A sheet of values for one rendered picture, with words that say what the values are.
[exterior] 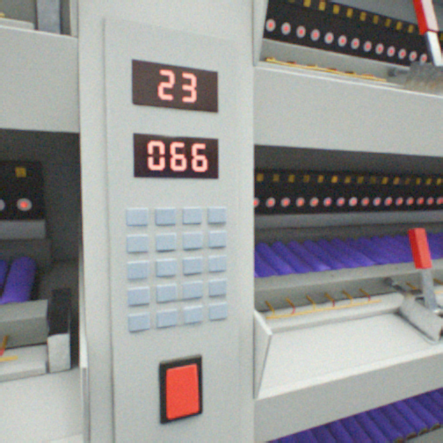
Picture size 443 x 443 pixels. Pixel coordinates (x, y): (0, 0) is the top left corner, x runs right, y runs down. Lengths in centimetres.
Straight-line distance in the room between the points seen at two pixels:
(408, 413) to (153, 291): 41
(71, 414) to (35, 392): 3
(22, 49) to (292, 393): 24
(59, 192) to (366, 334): 31
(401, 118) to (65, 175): 31
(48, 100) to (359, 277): 29
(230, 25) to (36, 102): 11
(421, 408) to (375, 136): 37
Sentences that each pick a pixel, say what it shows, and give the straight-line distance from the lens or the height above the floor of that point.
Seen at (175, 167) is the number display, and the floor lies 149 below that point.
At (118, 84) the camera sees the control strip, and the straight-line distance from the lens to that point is 19.
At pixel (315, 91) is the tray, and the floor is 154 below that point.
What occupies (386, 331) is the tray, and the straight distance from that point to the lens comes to 33.
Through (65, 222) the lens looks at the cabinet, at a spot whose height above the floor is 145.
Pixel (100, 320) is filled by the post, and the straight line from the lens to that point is 19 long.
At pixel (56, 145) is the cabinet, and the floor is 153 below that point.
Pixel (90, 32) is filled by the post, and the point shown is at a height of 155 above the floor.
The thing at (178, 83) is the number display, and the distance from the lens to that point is 19.
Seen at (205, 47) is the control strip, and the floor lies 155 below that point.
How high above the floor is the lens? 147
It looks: 3 degrees down
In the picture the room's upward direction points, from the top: straight up
